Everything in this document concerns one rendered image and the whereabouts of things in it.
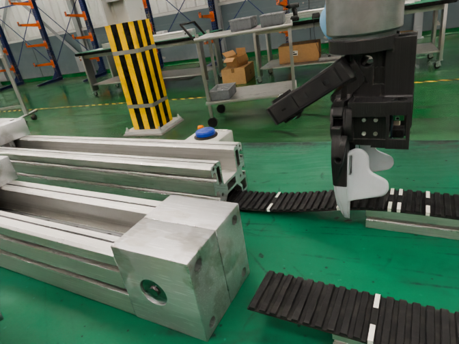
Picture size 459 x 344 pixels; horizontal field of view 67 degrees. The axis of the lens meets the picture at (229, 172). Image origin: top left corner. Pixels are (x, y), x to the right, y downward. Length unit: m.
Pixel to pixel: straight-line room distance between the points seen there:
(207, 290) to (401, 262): 0.22
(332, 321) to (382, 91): 0.24
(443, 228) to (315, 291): 0.20
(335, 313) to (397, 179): 0.32
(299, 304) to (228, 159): 0.29
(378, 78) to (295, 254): 0.22
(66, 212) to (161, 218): 0.20
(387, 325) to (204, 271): 0.16
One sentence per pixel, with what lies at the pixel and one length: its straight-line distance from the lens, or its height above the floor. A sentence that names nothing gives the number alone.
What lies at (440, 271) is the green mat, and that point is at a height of 0.78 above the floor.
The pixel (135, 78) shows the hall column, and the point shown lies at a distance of 3.71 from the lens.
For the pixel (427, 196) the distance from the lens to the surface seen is 0.49.
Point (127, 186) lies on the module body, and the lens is 0.63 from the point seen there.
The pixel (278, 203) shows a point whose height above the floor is 0.79.
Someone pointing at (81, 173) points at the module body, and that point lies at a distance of 0.68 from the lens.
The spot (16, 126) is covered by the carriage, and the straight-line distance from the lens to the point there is 0.95.
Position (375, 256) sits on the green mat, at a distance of 0.44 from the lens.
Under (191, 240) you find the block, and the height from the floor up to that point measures 0.87.
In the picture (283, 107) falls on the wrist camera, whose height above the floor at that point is 0.94.
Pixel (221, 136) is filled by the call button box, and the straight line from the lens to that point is 0.67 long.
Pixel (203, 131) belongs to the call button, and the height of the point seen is 0.85.
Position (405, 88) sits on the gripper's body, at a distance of 0.40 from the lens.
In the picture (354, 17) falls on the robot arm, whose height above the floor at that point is 1.03.
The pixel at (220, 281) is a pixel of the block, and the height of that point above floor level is 0.82.
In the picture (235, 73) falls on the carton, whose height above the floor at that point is 0.17.
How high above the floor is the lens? 1.06
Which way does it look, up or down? 25 degrees down
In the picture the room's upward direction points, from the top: 10 degrees counter-clockwise
